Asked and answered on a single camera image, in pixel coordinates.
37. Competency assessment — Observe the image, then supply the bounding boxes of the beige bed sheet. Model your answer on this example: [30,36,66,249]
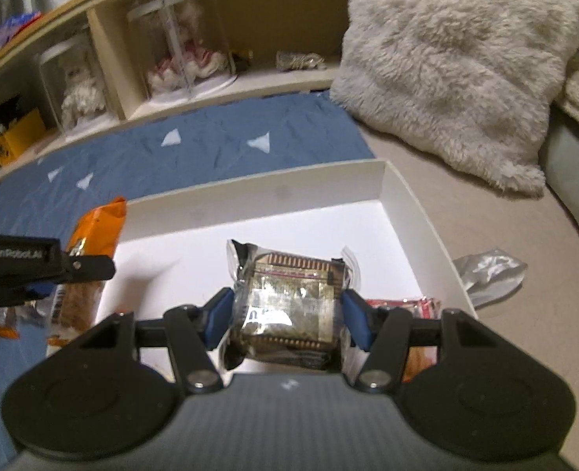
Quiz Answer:
[358,122,579,471]

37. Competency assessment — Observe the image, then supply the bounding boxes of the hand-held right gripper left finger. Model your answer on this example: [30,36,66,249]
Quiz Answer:
[49,288,234,393]

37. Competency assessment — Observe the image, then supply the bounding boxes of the purple plastic bag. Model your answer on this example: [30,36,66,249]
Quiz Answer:
[0,10,42,42]

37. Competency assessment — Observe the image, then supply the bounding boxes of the silver wrapper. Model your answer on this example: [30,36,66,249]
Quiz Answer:
[451,248,528,310]

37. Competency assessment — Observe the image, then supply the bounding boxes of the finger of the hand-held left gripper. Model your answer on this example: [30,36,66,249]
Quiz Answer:
[59,254,116,283]

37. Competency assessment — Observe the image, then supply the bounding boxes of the white shallow cardboard box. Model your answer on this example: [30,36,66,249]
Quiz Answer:
[91,158,479,388]

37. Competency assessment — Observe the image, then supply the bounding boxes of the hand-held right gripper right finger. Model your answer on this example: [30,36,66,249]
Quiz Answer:
[339,289,533,393]

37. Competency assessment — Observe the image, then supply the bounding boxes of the pink dress doll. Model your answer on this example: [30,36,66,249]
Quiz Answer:
[147,0,231,94]

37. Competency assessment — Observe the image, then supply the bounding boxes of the clear display case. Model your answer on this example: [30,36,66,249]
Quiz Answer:
[38,34,118,141]
[127,0,236,104]

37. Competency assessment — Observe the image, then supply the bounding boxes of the yellow box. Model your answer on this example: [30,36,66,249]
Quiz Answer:
[0,108,47,168]

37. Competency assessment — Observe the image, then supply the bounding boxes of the wooden shelf unit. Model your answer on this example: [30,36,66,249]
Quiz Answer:
[0,0,354,192]

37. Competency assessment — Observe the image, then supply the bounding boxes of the red label pastry packet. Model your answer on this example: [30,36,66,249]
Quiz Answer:
[365,297,440,383]

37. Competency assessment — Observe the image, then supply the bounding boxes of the blue triangle print quilt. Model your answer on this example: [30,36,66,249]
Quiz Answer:
[0,91,376,471]

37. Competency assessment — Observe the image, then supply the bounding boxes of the fluffy white pillow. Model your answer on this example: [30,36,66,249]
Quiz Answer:
[330,0,579,200]

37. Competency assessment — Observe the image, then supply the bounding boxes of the dark square cake packet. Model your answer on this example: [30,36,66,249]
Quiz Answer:
[219,239,364,371]

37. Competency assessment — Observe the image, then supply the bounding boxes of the grey cushion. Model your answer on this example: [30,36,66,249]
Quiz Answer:
[539,103,579,221]

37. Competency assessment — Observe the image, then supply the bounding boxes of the white dress doll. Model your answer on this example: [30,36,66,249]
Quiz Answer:
[59,54,109,128]

